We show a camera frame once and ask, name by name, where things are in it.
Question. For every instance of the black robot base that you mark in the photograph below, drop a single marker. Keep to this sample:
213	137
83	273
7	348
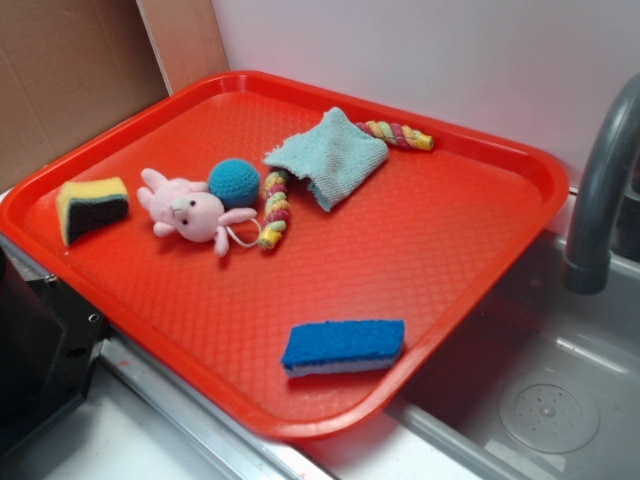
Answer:
50	340

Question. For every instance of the blue sponge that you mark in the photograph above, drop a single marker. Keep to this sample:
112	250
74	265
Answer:
348	346

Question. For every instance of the yellow green black sponge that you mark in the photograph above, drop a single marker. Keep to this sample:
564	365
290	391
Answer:
85	206

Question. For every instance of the red plastic tray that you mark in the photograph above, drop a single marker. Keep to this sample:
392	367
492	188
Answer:
422	240

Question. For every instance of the light blue cloth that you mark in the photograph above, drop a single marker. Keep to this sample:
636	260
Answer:
335	156

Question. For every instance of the blue crocheted ball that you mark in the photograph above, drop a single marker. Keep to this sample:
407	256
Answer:
235	182

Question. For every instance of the pink plush bunny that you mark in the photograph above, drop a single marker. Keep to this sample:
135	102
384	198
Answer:
187	208

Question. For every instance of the grey plastic sink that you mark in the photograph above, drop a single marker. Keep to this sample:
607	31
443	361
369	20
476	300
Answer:
536	383

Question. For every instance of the grey faucet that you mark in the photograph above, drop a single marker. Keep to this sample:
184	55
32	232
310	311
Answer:
605	217

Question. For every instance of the brown cardboard panel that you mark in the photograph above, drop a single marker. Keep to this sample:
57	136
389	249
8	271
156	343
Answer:
71	70

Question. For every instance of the multicolour rope toy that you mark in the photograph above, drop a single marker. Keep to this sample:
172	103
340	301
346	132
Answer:
276	183

